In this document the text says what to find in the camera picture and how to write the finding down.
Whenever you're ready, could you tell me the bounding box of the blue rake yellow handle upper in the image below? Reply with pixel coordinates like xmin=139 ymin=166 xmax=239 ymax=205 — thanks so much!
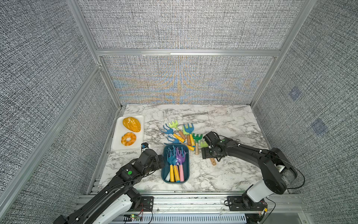
xmin=160 ymin=124 xmax=185 ymax=143

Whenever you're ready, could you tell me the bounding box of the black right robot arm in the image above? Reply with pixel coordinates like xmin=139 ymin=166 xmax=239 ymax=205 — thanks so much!
xmin=202 ymin=132 xmax=297 ymax=211

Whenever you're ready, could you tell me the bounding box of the teal fork rake yellow handle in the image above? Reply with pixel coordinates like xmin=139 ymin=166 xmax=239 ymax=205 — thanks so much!
xmin=167 ymin=146 xmax=176 ymax=182

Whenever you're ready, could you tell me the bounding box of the white rectangular tray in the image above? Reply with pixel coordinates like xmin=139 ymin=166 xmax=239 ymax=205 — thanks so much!
xmin=111 ymin=115 xmax=145 ymax=150

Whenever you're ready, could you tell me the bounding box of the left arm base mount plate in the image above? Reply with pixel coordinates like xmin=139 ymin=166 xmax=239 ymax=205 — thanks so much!
xmin=130 ymin=197 xmax=154 ymax=213

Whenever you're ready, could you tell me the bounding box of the lime trowel brown wood handle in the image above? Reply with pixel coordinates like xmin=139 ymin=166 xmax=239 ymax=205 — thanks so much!
xmin=182 ymin=125 xmax=191 ymax=146

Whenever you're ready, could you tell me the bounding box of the oval yellow bread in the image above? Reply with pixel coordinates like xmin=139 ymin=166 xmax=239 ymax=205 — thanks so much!
xmin=123 ymin=117 xmax=141 ymax=133

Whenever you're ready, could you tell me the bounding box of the light blue rake white handle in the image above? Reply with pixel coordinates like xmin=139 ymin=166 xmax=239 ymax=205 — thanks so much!
xmin=165 ymin=172 xmax=170 ymax=182

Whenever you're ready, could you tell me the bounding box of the green rake pale wood handle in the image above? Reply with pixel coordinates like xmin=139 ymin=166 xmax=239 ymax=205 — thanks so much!
xmin=192 ymin=133 xmax=203 ymax=155

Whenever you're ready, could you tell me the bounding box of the lime rake light wood handle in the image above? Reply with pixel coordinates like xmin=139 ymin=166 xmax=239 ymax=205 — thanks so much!
xmin=200 ymin=140 xmax=216 ymax=166

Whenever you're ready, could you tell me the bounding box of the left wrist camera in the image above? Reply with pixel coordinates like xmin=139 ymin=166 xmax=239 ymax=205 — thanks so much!
xmin=141 ymin=142 xmax=149 ymax=149

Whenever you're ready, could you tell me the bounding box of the glazed ring donut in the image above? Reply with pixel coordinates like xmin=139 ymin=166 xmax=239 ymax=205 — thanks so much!
xmin=121 ymin=133 xmax=137 ymax=146

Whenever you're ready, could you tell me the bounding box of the purple rake pink handle back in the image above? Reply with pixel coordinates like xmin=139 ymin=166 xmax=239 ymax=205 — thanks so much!
xmin=176 ymin=147 xmax=186 ymax=182

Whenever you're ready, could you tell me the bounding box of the aluminium front rail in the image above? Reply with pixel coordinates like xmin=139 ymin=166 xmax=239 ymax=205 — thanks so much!
xmin=74 ymin=191 xmax=305 ymax=215

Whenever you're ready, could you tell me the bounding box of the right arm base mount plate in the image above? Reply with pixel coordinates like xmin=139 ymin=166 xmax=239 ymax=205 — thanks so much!
xmin=226 ymin=196 xmax=268 ymax=211

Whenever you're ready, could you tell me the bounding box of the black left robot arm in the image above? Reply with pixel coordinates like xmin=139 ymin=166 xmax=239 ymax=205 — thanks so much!
xmin=54 ymin=148 xmax=165 ymax=224

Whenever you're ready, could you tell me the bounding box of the teal plastic storage box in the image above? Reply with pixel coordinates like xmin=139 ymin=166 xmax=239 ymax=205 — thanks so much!
xmin=161 ymin=144 xmax=190 ymax=184

